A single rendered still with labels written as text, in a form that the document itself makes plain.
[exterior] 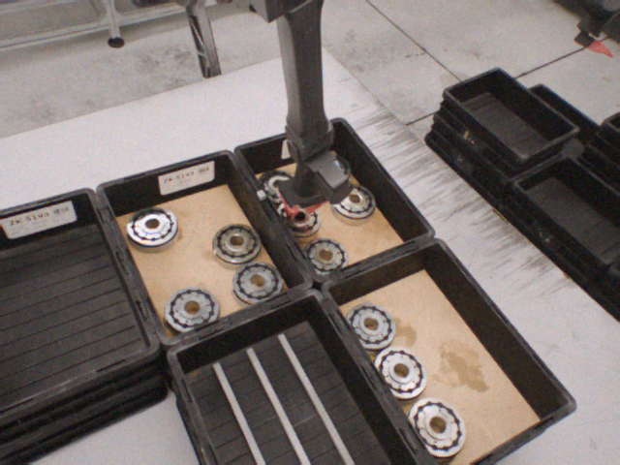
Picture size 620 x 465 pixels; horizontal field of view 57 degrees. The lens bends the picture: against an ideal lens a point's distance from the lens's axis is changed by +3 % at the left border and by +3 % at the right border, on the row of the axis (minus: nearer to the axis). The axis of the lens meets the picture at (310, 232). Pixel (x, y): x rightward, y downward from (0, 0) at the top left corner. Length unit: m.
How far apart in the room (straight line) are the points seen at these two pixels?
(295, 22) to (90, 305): 0.69
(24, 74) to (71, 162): 1.49
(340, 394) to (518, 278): 0.63
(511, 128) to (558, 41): 1.67
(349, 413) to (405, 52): 2.57
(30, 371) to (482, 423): 0.82
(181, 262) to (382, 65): 2.24
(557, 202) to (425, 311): 1.13
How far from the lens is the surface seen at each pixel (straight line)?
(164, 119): 1.69
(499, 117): 2.29
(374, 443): 1.07
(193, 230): 1.25
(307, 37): 0.79
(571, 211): 2.24
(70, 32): 3.07
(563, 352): 1.45
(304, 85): 0.86
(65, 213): 1.24
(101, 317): 1.16
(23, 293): 1.22
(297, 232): 1.21
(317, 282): 1.07
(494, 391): 1.18
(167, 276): 1.18
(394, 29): 3.53
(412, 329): 1.17
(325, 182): 1.04
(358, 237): 1.27
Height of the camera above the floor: 1.82
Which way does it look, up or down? 52 degrees down
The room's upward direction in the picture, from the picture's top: 12 degrees clockwise
